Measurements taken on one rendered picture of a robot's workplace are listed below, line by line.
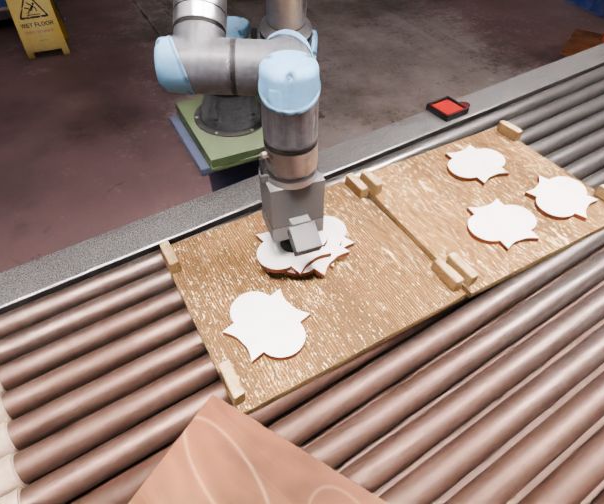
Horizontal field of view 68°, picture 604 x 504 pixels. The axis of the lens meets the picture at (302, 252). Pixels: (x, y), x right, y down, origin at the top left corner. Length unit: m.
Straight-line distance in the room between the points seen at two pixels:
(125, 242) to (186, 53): 0.39
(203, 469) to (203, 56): 0.51
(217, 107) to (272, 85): 0.61
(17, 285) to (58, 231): 1.55
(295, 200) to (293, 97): 0.17
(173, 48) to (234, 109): 0.49
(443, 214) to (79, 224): 1.90
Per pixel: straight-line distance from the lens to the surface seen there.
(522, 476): 0.69
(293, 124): 0.57
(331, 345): 0.68
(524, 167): 1.09
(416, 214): 0.89
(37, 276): 0.91
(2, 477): 0.73
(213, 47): 0.67
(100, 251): 0.91
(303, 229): 0.67
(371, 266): 0.78
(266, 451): 0.51
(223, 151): 1.10
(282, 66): 0.57
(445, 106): 1.26
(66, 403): 0.74
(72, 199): 2.61
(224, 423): 0.53
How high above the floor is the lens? 1.52
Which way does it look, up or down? 48 degrees down
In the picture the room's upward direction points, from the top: straight up
